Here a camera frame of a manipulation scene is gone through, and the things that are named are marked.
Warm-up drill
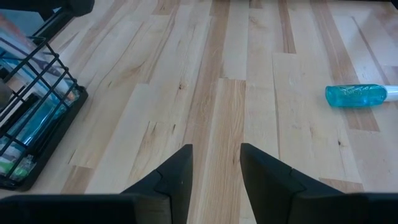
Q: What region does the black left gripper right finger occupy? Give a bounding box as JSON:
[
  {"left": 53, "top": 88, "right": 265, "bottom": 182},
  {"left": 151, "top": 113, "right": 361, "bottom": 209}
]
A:
[{"left": 239, "top": 142, "right": 345, "bottom": 224}]

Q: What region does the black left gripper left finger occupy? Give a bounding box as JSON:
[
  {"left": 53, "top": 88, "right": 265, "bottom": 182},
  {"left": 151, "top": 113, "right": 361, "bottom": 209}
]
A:
[{"left": 121, "top": 143, "right": 194, "bottom": 224}]

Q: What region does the white purple toothbrush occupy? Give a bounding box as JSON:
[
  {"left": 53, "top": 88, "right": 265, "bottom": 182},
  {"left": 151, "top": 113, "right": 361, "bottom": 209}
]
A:
[{"left": 0, "top": 15, "right": 63, "bottom": 78}]

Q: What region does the black wire caddy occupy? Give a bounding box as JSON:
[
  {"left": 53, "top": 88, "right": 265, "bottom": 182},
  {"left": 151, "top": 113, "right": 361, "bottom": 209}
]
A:
[{"left": 0, "top": 35, "right": 90, "bottom": 192}]

